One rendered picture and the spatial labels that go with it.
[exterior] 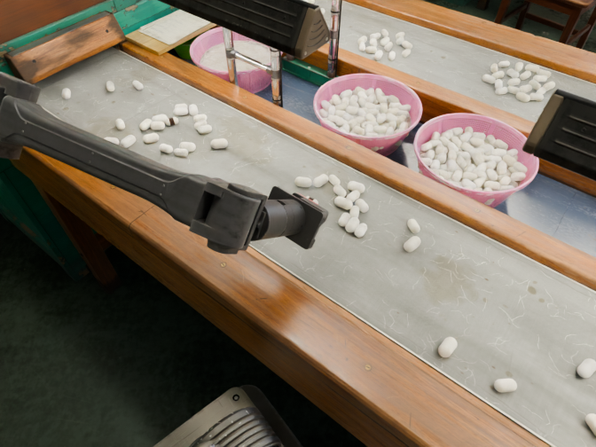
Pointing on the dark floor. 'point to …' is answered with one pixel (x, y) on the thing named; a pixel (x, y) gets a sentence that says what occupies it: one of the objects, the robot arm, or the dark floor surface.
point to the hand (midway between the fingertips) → (316, 215)
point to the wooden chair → (552, 20)
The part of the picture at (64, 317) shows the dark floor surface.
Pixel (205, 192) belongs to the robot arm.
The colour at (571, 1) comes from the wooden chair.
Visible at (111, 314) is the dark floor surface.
